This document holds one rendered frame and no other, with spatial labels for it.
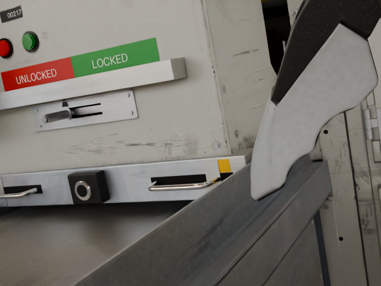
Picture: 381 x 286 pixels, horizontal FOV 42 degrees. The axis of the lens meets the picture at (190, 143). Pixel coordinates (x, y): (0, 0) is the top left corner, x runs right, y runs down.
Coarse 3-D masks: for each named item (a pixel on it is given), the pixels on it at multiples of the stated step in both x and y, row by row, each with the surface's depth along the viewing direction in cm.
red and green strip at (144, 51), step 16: (112, 48) 75; (128, 48) 73; (144, 48) 72; (48, 64) 81; (64, 64) 80; (80, 64) 78; (96, 64) 77; (112, 64) 75; (128, 64) 74; (16, 80) 85; (32, 80) 83; (48, 80) 82
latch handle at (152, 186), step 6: (156, 180) 74; (210, 180) 68; (216, 180) 68; (150, 186) 71; (156, 186) 70; (162, 186) 70; (168, 186) 69; (174, 186) 69; (180, 186) 68; (186, 186) 68; (192, 186) 67; (198, 186) 67; (204, 186) 67
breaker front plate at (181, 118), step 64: (0, 0) 83; (64, 0) 77; (128, 0) 72; (192, 0) 67; (0, 64) 86; (192, 64) 69; (0, 128) 89; (64, 128) 82; (128, 128) 76; (192, 128) 71
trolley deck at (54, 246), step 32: (288, 192) 74; (320, 192) 84; (0, 224) 87; (32, 224) 83; (64, 224) 80; (96, 224) 76; (128, 224) 73; (256, 224) 63; (288, 224) 68; (0, 256) 69; (32, 256) 66; (64, 256) 64; (96, 256) 62; (224, 256) 54; (256, 256) 57
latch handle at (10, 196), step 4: (32, 188) 86; (36, 188) 86; (20, 192) 84; (24, 192) 84; (28, 192) 85; (32, 192) 85; (0, 196) 86; (4, 196) 85; (8, 196) 85; (12, 196) 84; (16, 196) 84; (20, 196) 84
